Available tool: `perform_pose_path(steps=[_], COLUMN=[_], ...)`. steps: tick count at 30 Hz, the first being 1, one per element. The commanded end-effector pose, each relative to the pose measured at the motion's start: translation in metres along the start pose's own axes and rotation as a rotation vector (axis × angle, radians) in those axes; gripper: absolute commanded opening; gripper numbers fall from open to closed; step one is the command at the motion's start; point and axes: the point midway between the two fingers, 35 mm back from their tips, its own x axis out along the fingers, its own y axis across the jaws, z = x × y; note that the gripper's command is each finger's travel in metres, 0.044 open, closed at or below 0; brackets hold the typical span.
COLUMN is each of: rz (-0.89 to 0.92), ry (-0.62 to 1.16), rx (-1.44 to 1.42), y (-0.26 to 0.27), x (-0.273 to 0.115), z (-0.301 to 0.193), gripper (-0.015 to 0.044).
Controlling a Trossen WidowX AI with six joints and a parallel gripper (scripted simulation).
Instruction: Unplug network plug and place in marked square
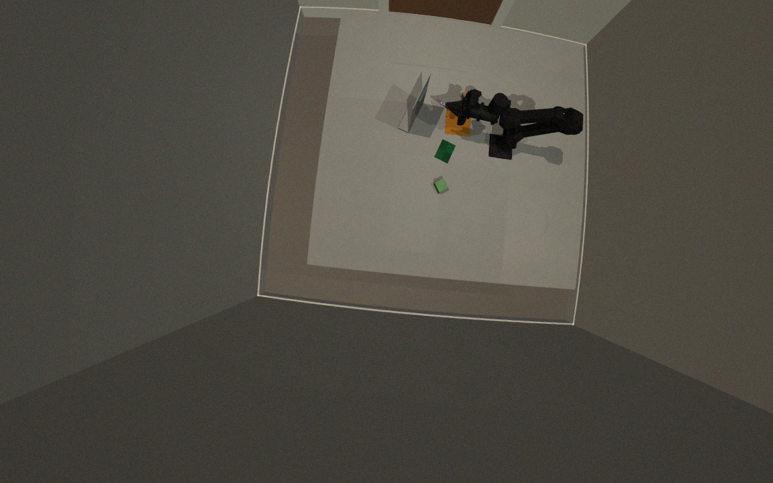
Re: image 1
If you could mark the orange square mat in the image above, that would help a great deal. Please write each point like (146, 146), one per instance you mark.
(453, 128)

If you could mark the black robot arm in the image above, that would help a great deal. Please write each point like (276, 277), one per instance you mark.
(544, 121)

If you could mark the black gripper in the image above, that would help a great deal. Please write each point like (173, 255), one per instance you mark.
(470, 108)

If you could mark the green rectangular block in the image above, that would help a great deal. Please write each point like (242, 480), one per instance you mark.
(440, 186)

